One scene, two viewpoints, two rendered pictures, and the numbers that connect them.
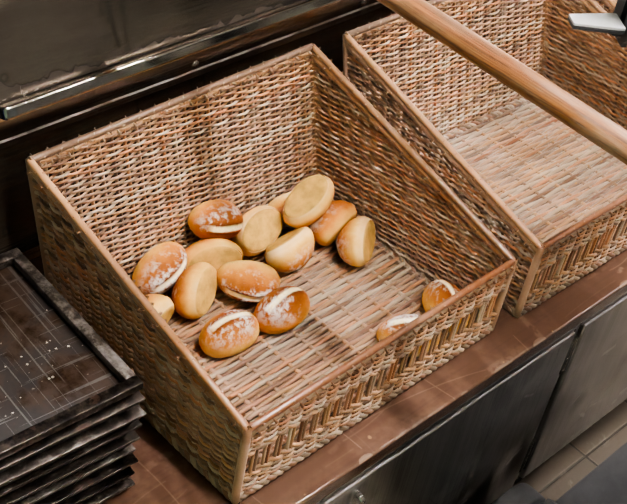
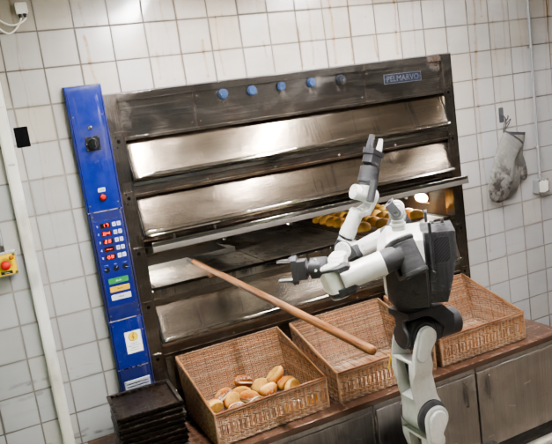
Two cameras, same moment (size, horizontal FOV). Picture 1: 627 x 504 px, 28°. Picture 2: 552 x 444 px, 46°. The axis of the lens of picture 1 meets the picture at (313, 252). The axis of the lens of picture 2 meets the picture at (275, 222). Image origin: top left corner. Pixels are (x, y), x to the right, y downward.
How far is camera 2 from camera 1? 1.83 m
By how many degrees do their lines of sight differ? 39
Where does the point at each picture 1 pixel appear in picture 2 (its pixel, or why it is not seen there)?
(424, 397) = (295, 424)
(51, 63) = (180, 328)
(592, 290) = (374, 395)
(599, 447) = not seen: outside the picture
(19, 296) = (163, 388)
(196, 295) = (229, 399)
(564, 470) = not seen: outside the picture
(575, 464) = not seen: outside the picture
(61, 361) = (165, 399)
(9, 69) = (167, 329)
